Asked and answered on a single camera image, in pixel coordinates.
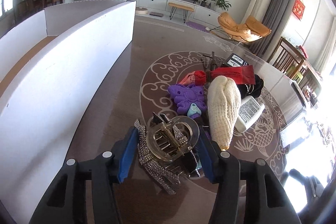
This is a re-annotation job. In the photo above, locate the white rectangular bottle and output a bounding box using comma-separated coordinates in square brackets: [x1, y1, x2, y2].
[235, 96, 265, 133]

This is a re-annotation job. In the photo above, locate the rhinestone bow hair clip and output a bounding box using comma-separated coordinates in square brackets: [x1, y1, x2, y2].
[134, 119, 201, 195]

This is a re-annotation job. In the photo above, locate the cream knitted cloth roll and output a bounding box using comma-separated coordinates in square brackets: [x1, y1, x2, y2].
[207, 76, 241, 150]

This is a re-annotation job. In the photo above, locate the black velvet scrunchie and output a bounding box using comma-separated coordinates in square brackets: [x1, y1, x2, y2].
[237, 75, 264, 99]

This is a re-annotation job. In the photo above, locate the clear plastic hair claw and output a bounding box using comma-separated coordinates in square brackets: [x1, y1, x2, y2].
[146, 113, 199, 176]

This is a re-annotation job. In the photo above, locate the purple toy water gun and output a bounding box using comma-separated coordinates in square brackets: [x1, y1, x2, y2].
[167, 83, 211, 140]

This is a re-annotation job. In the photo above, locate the red snack packet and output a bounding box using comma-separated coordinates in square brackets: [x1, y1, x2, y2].
[211, 65, 255, 85]

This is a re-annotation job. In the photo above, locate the red pink pouch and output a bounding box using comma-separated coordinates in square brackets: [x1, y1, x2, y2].
[179, 70, 211, 86]

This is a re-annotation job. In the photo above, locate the small black printed box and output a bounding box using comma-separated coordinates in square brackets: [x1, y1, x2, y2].
[225, 53, 249, 67]

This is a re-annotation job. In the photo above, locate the white cardboard sorting box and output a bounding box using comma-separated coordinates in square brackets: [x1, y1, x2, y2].
[1, 0, 136, 223]

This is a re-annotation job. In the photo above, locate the wooden dining chair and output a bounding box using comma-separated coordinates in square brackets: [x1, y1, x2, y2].
[270, 37, 306, 80]

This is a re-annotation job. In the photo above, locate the orange lounge chair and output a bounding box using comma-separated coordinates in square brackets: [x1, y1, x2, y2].
[206, 12, 272, 44]

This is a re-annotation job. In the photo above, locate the dining table with chairs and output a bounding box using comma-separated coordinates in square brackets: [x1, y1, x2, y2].
[14, 0, 63, 20]

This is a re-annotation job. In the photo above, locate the green potted plant right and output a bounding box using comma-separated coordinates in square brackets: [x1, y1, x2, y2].
[212, 0, 232, 12]

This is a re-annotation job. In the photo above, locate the white tv cabinet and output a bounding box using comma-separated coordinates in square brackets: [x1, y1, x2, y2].
[130, 0, 220, 27]

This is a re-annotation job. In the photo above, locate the small dark potted plant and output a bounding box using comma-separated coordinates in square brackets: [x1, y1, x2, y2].
[201, 0, 208, 7]

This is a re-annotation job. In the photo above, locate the small wooden bench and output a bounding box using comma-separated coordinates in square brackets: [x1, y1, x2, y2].
[168, 2, 195, 23]

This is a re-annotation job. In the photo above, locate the grey curtain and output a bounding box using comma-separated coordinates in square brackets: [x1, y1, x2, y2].
[250, 0, 289, 58]

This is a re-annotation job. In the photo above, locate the red wall decoration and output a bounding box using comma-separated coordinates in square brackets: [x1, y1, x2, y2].
[292, 0, 305, 20]

